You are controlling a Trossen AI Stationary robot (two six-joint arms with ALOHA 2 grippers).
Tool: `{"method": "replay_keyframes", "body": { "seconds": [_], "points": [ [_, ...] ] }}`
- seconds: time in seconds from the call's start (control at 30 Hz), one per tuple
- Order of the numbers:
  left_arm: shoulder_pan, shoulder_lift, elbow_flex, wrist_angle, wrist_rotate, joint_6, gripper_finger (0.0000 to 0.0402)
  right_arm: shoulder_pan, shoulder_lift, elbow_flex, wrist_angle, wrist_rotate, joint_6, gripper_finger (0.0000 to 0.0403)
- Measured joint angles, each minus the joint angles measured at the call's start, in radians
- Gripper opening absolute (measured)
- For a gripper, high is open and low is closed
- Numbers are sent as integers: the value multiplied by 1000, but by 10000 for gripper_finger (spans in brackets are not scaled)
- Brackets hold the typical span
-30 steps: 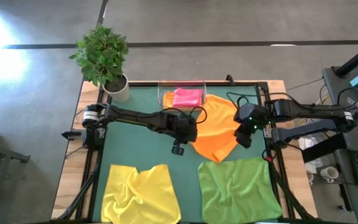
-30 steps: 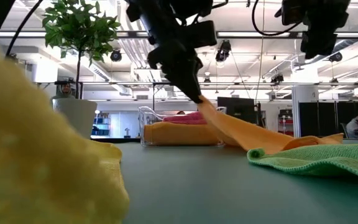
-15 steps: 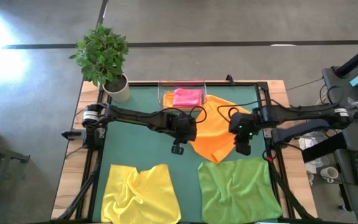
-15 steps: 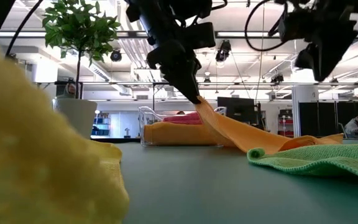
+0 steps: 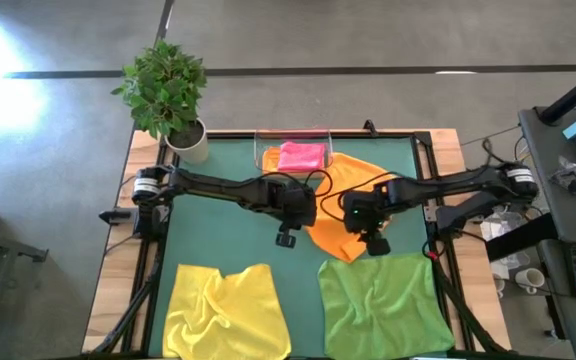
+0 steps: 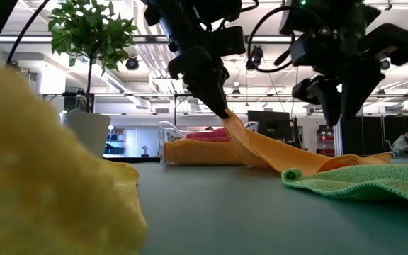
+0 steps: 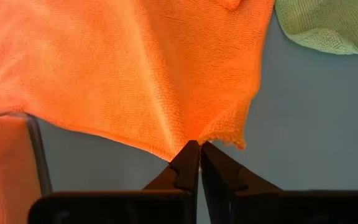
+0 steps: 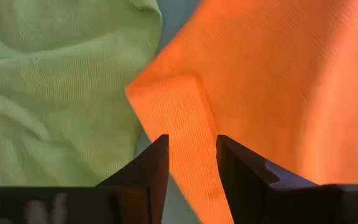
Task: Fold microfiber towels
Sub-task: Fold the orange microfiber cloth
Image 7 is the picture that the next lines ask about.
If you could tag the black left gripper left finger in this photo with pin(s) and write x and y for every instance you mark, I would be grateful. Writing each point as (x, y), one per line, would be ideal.
(186, 171)

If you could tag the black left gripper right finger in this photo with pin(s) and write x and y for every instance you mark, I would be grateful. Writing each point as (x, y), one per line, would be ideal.
(219, 177)

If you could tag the green microfiber towel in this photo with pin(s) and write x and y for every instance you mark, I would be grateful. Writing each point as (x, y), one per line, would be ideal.
(331, 28)

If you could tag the clear plastic bin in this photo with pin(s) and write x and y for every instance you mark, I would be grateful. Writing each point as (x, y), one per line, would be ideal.
(41, 161)

